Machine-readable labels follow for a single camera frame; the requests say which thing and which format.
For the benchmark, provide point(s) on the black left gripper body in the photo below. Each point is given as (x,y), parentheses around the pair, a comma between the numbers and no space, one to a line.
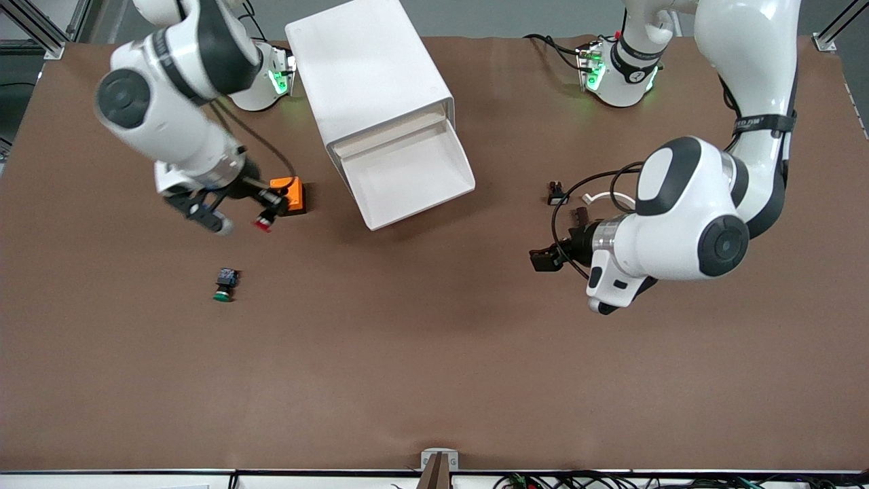
(581,246)

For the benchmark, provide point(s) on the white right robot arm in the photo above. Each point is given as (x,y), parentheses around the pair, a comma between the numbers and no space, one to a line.
(163,115)

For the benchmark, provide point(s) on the orange button box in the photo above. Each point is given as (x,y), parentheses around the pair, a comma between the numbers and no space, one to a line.
(293,193)

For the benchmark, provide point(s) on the green push button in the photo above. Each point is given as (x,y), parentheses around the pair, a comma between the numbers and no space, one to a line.
(225,278)

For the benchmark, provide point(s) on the aluminium frame profile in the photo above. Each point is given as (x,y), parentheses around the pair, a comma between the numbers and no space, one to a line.
(54,47)
(825,44)

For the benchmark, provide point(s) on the red push button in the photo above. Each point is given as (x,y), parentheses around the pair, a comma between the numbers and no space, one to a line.
(262,226)

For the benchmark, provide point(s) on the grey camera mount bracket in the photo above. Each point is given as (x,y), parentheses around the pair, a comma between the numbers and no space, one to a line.
(428,462)

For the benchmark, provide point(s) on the black switch with white face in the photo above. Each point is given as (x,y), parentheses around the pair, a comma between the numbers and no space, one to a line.
(558,198)

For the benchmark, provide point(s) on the brown terminal block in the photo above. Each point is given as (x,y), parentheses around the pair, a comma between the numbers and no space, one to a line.
(578,214)

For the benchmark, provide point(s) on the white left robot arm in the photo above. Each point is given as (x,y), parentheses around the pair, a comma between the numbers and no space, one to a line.
(686,224)

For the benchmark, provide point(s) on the white curved plastic bracket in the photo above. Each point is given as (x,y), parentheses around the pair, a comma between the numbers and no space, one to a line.
(597,197)

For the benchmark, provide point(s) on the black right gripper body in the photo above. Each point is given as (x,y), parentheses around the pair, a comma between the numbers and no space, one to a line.
(248,184)

